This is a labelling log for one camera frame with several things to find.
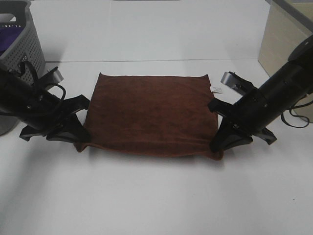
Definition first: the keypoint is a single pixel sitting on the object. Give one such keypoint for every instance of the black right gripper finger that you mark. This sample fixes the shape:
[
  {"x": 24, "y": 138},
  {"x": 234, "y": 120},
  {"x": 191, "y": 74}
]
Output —
[
  {"x": 266, "y": 135},
  {"x": 229, "y": 135}
]

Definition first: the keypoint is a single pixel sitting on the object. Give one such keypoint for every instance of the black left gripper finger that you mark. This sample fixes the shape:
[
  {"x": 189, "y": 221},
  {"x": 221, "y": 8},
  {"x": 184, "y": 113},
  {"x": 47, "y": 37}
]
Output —
[
  {"x": 28, "y": 132},
  {"x": 69, "y": 130}
]

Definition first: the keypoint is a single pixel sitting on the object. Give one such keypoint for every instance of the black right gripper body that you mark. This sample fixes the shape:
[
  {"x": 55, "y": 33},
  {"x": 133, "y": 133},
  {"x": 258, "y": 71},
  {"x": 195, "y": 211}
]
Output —
[{"x": 251, "y": 113}]

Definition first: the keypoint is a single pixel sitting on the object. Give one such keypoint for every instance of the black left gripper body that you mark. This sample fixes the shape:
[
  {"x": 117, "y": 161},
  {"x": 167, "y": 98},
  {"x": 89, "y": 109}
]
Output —
[{"x": 51, "y": 113}]

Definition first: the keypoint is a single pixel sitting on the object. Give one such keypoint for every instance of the brown towel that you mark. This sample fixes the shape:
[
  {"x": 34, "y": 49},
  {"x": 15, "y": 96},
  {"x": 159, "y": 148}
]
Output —
[{"x": 164, "y": 116}]

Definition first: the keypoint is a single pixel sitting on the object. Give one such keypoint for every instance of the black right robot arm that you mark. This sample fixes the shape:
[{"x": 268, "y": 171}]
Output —
[{"x": 291, "y": 82}]

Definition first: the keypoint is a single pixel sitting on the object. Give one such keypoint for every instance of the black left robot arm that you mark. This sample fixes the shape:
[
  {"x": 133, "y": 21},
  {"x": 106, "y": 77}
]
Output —
[{"x": 18, "y": 99}]

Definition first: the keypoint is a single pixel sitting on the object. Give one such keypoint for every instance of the white towel care label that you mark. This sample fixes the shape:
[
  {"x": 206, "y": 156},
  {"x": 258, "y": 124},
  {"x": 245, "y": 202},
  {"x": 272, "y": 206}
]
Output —
[{"x": 216, "y": 90}]

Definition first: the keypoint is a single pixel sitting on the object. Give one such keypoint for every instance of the grey perforated laundry basket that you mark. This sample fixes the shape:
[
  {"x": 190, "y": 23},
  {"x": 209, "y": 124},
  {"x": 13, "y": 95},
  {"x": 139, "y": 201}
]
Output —
[{"x": 24, "y": 58}]

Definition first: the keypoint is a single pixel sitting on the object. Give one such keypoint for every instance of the purple cloth in basket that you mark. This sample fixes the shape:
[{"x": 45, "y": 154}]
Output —
[{"x": 7, "y": 36}]

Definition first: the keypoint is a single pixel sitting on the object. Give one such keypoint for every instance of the beige storage bin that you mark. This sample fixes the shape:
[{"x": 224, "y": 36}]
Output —
[{"x": 289, "y": 23}]

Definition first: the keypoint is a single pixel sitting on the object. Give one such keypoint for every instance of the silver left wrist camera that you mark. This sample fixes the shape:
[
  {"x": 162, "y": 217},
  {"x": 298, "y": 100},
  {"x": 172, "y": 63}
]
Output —
[{"x": 52, "y": 76}]

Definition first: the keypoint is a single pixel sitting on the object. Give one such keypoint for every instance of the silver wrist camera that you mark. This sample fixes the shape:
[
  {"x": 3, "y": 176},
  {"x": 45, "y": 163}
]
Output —
[
  {"x": 52, "y": 76},
  {"x": 236, "y": 83}
]

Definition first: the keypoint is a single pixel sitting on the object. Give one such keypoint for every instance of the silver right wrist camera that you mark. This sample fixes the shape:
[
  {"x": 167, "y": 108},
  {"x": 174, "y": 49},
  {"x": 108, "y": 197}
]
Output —
[{"x": 236, "y": 83}]

